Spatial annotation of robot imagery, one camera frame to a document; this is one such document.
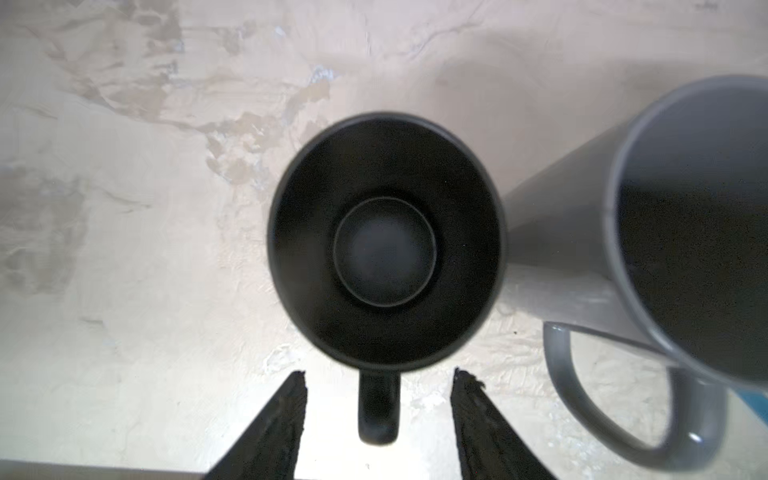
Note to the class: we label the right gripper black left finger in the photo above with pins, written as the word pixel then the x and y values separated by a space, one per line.
pixel 269 447

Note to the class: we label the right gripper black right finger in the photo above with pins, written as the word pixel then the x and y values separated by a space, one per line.
pixel 488 447

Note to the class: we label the black mug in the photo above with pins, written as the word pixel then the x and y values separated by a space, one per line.
pixel 386 244

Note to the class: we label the grey mug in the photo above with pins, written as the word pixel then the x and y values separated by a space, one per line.
pixel 671 208

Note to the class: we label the light blue mug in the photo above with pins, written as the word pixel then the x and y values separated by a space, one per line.
pixel 757 402

